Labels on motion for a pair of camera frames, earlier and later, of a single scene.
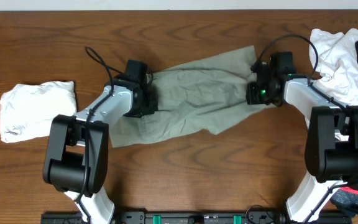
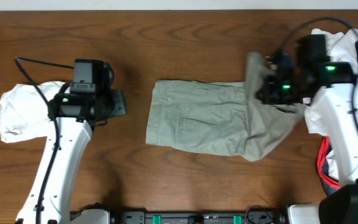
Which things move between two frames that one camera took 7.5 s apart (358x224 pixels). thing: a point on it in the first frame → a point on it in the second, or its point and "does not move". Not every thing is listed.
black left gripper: x=150 y=101 → x=117 y=102
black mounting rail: x=195 y=217 does not move
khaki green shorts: x=209 y=95 → x=219 y=117
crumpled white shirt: x=335 y=56 does not move
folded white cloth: x=27 y=111 does not move
